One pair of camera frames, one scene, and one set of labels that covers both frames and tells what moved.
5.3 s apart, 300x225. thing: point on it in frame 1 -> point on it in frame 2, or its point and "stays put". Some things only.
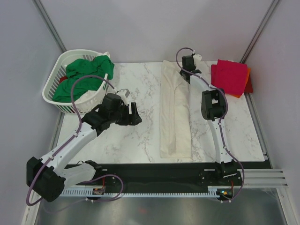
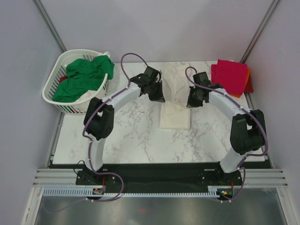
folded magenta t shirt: (230, 76) stays put
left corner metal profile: (49, 25) stays put
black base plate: (184, 176) stays put
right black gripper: (194, 65) -> (191, 102)
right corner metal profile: (258, 32) stays put
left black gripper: (132, 119) -> (159, 97)
